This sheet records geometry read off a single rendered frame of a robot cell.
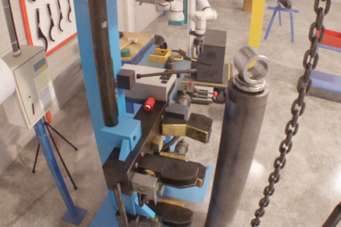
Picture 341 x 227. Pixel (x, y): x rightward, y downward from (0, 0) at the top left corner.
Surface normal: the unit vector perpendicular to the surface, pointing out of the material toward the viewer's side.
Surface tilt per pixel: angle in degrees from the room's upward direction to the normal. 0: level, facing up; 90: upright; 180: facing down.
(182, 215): 0
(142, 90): 90
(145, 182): 0
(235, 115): 90
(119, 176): 90
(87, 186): 0
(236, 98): 90
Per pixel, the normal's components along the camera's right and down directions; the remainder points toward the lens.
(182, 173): 0.00, -0.83
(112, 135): -0.29, 0.54
